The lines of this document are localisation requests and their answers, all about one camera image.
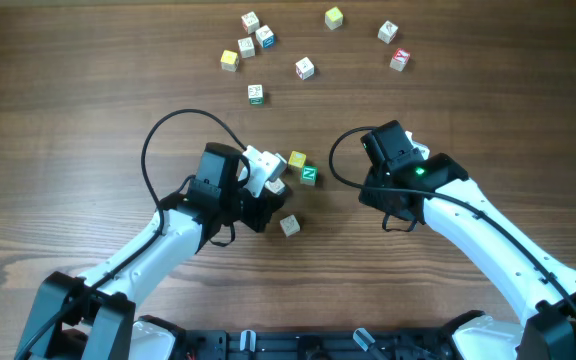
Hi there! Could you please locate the white block moved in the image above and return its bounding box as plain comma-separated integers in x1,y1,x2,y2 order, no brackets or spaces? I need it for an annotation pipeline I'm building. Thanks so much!
275,153,287,173

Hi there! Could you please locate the plain white picture block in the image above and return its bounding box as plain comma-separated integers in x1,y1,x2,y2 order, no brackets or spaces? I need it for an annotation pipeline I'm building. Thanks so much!
280,215,301,237

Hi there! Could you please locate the yellow top wooden block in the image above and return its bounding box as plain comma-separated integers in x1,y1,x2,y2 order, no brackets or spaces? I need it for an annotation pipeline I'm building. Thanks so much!
288,151,306,171

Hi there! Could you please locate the green N letter block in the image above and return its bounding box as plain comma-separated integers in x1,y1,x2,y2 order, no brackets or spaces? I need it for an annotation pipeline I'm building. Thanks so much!
300,166,318,186

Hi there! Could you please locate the white block red edge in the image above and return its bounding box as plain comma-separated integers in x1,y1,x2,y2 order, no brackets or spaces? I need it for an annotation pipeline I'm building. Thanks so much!
238,37,256,59

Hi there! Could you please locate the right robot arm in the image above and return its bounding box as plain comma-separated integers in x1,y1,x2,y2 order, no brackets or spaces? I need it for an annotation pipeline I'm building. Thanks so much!
359,121,576,359

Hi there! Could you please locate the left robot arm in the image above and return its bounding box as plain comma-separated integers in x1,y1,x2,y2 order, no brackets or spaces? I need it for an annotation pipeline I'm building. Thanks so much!
15,143,287,359

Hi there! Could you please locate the white block green side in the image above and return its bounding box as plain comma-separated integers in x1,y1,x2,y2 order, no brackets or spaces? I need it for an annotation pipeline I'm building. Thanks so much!
247,84,264,105

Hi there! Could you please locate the red letter block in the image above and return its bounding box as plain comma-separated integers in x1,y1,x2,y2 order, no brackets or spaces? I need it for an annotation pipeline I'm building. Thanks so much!
390,48,411,72

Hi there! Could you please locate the yellow block left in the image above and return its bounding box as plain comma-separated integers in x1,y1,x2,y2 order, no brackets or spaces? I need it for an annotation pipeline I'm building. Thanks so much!
220,50,239,72

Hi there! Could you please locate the white block red side middle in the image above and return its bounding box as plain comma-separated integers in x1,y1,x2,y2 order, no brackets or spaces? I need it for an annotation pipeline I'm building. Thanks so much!
295,57,315,80

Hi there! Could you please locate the white block red side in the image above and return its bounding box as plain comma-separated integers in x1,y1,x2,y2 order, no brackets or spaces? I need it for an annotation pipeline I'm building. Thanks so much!
241,11,261,34
295,57,315,80

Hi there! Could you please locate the white block far right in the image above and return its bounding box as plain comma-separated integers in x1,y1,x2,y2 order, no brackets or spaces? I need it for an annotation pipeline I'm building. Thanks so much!
378,20,399,44

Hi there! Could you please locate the white block blue side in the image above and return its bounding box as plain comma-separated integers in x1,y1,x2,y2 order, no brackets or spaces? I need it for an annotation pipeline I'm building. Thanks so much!
255,25,275,48

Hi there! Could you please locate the white block red side top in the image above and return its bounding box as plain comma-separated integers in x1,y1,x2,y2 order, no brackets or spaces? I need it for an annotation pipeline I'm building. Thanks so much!
241,11,261,34

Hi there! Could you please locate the right black cable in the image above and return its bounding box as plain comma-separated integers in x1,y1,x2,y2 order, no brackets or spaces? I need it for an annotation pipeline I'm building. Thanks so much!
327,125,576,360

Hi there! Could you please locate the black cable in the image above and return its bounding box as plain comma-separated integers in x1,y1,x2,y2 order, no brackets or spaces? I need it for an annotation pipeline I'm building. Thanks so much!
327,125,576,360
12,108,252,360

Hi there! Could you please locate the left black cable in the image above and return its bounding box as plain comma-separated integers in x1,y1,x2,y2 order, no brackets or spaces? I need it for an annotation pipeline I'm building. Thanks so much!
12,108,252,360

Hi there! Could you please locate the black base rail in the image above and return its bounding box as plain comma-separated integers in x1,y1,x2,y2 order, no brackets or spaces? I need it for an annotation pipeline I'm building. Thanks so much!
170,328,461,360

